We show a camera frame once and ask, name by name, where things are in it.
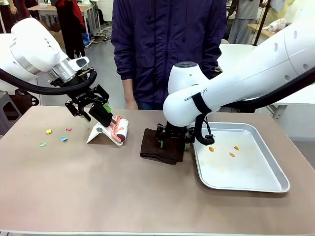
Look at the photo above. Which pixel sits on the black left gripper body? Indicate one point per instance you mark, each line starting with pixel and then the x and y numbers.
pixel 81 97

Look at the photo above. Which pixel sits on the small orange scrap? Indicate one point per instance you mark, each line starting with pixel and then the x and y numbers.
pixel 236 147
pixel 232 154
pixel 211 149

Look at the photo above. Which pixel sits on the white plastic bag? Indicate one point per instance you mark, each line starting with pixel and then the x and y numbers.
pixel 278 24

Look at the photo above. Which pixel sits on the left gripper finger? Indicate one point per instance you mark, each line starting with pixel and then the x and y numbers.
pixel 102 96
pixel 75 110

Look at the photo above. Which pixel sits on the person's left forearm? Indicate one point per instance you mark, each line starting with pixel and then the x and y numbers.
pixel 217 59

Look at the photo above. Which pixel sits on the silver metal tray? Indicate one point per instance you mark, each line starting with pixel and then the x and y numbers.
pixel 233 172

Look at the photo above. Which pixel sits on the light wooden table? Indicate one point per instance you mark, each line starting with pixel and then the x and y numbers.
pixel 261 30

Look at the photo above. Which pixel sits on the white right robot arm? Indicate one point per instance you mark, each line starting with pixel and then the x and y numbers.
pixel 221 83

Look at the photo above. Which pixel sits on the person's right hand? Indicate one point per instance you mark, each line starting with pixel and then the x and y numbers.
pixel 130 96

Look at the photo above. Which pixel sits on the yellow paper scrap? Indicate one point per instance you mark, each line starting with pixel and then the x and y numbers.
pixel 49 131

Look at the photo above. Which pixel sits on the blue paper scrap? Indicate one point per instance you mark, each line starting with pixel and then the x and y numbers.
pixel 63 138

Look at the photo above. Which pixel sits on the person in dark red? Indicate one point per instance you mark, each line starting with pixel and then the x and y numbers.
pixel 9 14

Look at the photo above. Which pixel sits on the blue plastic bag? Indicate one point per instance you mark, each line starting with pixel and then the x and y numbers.
pixel 86 39

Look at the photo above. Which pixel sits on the pale yellow garment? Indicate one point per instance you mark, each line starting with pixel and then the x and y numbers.
pixel 292 9

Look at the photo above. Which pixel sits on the green paper scrap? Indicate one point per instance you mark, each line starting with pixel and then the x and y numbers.
pixel 43 144

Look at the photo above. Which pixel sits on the white lint roller stand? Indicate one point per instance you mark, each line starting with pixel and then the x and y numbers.
pixel 94 135

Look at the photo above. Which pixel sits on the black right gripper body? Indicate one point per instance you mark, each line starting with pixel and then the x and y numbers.
pixel 176 131

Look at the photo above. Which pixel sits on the brown cardboard box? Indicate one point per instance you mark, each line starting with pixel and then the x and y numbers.
pixel 55 33

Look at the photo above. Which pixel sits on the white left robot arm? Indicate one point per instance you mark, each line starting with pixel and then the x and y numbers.
pixel 32 49

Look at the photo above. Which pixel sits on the person in grey clothes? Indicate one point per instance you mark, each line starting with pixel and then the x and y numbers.
pixel 243 27

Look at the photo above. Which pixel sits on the white plastic stool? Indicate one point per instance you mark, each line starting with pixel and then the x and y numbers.
pixel 9 105

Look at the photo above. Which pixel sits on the dark brown cloth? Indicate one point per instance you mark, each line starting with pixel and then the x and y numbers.
pixel 152 147

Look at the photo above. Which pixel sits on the person in red apron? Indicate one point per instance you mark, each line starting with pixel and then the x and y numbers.
pixel 70 22

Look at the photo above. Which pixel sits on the person in purple jacket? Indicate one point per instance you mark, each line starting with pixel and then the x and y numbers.
pixel 169 37

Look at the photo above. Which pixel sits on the pink paper scrap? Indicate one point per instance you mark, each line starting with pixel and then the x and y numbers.
pixel 69 129

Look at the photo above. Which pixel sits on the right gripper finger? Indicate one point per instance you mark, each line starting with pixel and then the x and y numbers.
pixel 190 136
pixel 161 134

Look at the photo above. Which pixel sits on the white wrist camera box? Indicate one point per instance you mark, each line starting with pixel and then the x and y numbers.
pixel 82 62

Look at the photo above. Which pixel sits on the wooden top desk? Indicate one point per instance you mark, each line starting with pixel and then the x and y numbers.
pixel 61 9

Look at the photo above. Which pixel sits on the dark metal pole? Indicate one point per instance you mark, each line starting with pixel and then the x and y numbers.
pixel 262 22

